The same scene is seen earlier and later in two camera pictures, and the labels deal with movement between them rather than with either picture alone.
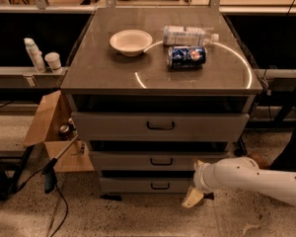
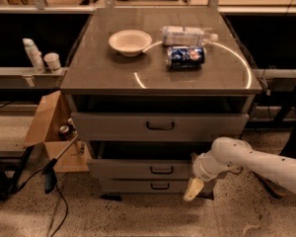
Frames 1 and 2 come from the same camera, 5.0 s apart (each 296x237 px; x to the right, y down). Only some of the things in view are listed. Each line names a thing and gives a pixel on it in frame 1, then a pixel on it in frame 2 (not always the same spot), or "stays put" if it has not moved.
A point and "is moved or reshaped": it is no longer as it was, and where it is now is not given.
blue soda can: (185, 57) stays put
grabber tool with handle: (49, 172) stays put
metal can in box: (64, 132) stays put
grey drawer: (150, 160) is moved or reshaped
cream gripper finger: (199, 163) to (193, 156)
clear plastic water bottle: (187, 36) stays put
